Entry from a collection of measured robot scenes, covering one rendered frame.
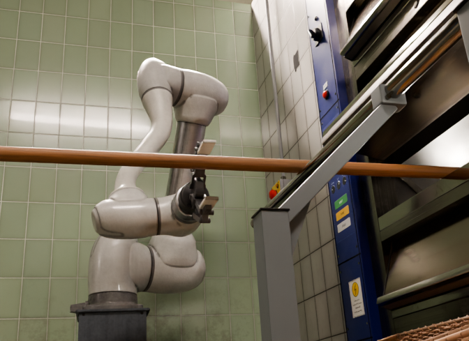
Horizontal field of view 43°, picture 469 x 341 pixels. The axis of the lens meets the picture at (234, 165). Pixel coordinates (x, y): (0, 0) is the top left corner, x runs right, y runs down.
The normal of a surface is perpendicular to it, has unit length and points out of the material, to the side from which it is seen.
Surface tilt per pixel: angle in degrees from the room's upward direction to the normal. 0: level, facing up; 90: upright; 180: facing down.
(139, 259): 87
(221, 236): 90
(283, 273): 90
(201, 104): 120
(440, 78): 169
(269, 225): 90
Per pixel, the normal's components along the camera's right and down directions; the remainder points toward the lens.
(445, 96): -0.12, 0.90
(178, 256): 0.43, -0.02
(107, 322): 0.21, -0.38
